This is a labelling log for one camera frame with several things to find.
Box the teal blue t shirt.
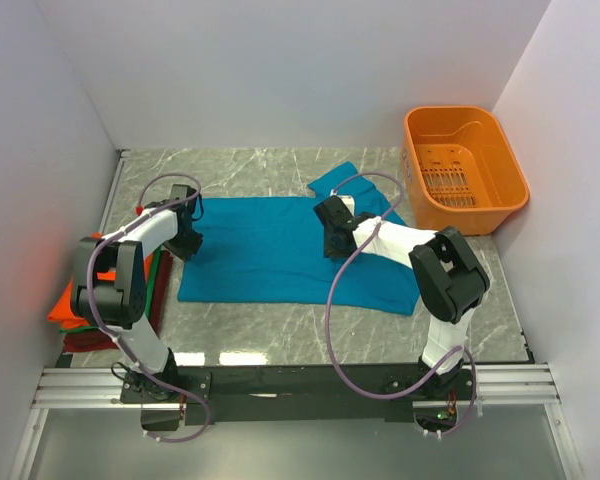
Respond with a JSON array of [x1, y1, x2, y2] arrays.
[[177, 162, 419, 315]]

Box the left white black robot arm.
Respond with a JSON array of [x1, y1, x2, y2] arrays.
[[70, 184, 203, 402]]

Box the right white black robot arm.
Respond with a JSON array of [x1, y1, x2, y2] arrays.
[[314, 194, 490, 400]]

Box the orange plastic basket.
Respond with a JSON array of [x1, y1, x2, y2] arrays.
[[401, 105, 529, 236]]

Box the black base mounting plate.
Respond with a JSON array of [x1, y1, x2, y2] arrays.
[[120, 363, 473, 431]]

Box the folded orange t shirt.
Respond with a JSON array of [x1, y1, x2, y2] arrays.
[[48, 250, 159, 333]]

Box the folded dark red t shirt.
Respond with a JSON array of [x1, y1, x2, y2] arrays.
[[63, 250, 173, 353]]

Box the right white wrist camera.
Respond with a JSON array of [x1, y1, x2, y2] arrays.
[[338, 195, 355, 215]]

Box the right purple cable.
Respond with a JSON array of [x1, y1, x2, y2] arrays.
[[325, 171, 479, 437]]

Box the aluminium rail frame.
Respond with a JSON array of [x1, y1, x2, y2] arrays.
[[32, 364, 561, 409]]

